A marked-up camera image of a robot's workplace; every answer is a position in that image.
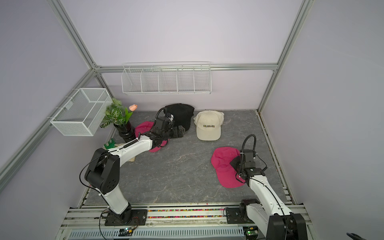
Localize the black cap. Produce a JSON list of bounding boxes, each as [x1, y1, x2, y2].
[[165, 103, 195, 131]]

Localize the pink cap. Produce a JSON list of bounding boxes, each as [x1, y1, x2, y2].
[[135, 121, 168, 153], [211, 147, 245, 188]]

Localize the cream cap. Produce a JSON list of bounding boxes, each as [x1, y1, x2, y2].
[[194, 111, 225, 141]]

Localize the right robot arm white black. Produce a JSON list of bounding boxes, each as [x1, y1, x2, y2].
[[231, 134, 308, 240]]

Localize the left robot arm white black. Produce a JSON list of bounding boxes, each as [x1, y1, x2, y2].
[[83, 107, 186, 226]]

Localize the pink tulip flower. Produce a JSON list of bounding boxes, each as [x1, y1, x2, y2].
[[129, 105, 138, 112]]

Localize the black plant pot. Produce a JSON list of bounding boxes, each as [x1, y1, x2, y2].
[[114, 121, 136, 143]]

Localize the green artificial plant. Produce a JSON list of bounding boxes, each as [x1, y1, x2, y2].
[[100, 98, 133, 128]]

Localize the green circuit board right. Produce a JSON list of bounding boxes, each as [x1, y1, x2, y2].
[[243, 227, 259, 238]]

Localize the green circuit board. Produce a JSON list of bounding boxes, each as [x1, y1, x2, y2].
[[119, 228, 134, 237], [243, 227, 259, 238]]

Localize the small green toy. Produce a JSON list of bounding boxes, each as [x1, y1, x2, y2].
[[104, 138, 116, 150]]

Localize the green circuit board left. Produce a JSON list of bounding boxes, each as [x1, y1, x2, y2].
[[119, 228, 134, 237]]

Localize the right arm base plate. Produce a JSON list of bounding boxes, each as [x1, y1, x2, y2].
[[223, 207, 254, 224]]

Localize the long white wire shelf basket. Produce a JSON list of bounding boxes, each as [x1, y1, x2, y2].
[[121, 62, 212, 95]]

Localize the white slotted cable duct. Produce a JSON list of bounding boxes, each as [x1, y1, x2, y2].
[[66, 226, 246, 240]]

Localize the white wire cube basket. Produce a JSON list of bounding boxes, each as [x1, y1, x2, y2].
[[50, 88, 112, 137]]

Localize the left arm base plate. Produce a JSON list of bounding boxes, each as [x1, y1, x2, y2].
[[105, 209, 148, 227]]

